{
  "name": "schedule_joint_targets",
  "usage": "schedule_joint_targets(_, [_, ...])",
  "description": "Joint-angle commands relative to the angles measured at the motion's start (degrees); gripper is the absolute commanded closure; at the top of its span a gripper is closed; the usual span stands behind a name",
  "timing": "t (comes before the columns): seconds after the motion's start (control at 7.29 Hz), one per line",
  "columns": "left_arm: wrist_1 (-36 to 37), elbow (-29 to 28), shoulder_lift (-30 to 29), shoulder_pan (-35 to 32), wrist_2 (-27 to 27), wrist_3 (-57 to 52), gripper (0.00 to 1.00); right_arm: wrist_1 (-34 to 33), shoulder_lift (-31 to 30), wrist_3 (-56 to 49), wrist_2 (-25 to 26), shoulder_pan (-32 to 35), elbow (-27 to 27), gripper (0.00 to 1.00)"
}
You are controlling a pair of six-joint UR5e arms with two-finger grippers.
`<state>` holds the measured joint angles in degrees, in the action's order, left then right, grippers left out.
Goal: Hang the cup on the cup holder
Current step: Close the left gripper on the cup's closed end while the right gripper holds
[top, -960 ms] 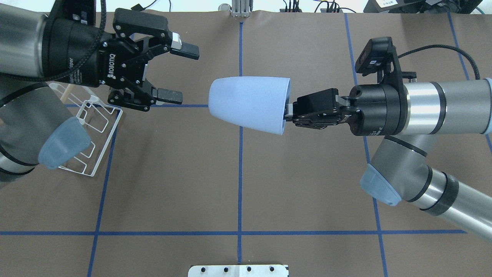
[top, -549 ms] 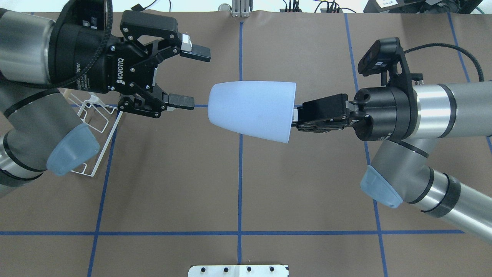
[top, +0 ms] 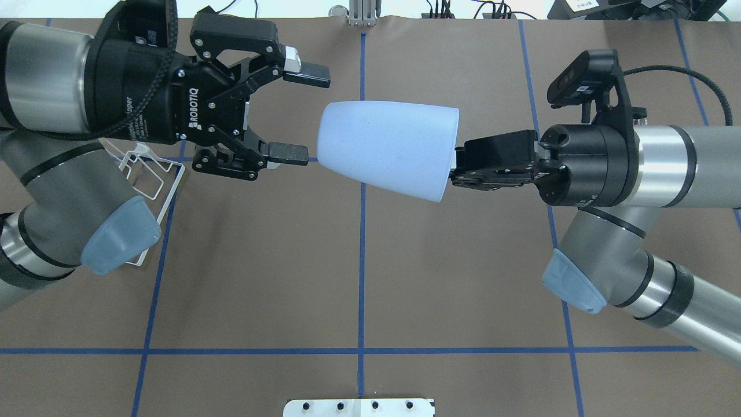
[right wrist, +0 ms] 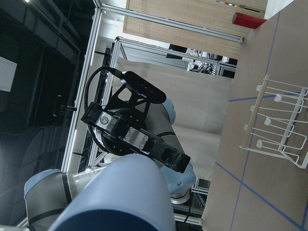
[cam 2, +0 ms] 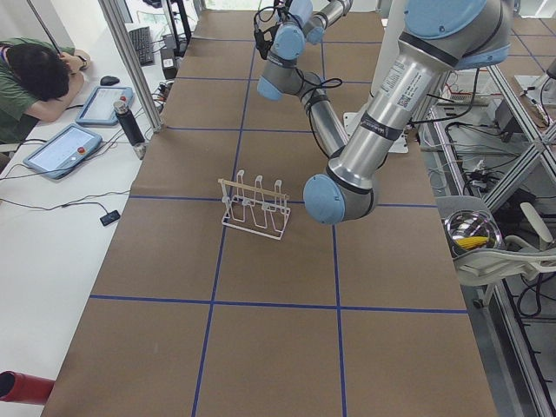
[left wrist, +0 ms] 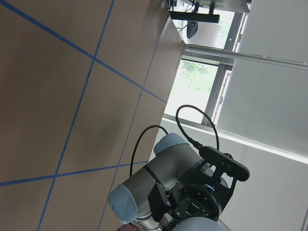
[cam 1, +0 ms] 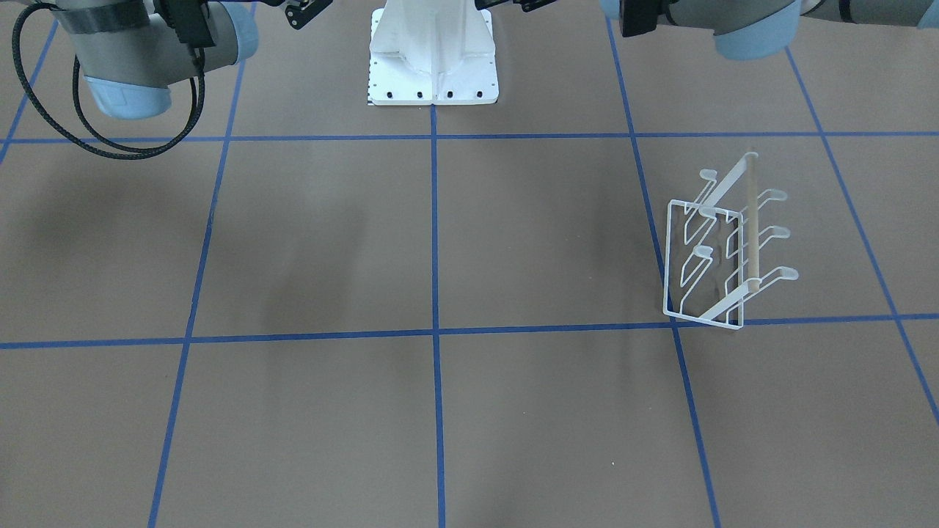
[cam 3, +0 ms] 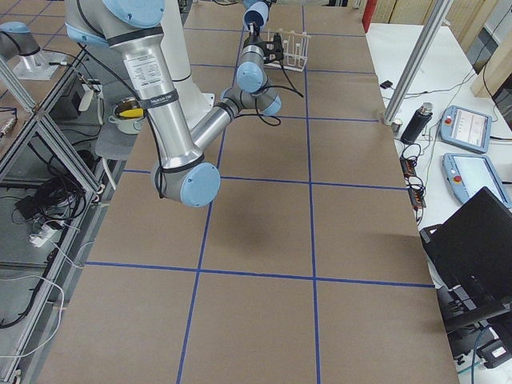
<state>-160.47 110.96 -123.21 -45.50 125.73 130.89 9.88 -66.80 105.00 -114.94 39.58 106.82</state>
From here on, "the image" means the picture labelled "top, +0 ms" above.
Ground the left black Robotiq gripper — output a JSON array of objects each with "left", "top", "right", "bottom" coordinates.
[{"left": 93, "top": 1, "right": 331, "bottom": 181}]

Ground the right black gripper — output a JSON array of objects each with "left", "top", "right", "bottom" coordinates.
[{"left": 450, "top": 125, "right": 637, "bottom": 207}]

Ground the light blue plastic cup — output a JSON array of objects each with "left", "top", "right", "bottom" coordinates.
[{"left": 317, "top": 100, "right": 460, "bottom": 203}]

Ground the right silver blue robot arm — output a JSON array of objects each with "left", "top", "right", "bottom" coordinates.
[{"left": 450, "top": 125, "right": 739, "bottom": 365}]

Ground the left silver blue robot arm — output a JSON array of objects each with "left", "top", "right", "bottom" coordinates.
[{"left": 1, "top": 1, "right": 331, "bottom": 310}]

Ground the black laptop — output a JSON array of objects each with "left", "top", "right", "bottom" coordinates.
[{"left": 547, "top": 1, "right": 727, "bottom": 21}]

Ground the white wire cup holder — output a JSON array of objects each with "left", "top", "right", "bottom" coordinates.
[{"left": 101, "top": 140, "right": 186, "bottom": 240}]

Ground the aluminium frame post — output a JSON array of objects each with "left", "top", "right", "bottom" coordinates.
[{"left": 347, "top": 0, "right": 382, "bottom": 27}]

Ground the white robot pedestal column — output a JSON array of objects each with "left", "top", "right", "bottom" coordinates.
[{"left": 283, "top": 398, "right": 436, "bottom": 416}]

